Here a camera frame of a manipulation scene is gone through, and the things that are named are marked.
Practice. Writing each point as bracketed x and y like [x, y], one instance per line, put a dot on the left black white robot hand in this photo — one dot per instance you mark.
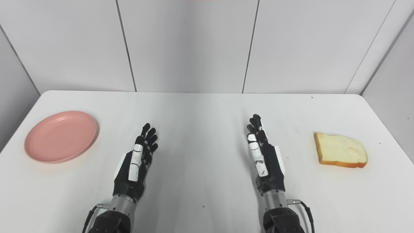
[134, 168]

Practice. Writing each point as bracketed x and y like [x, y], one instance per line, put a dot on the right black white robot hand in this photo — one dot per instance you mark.
[266, 168]

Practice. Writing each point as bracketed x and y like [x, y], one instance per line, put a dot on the slice of white bread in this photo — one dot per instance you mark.
[339, 149]

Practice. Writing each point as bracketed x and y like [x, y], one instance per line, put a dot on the pink round plate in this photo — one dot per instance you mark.
[61, 136]

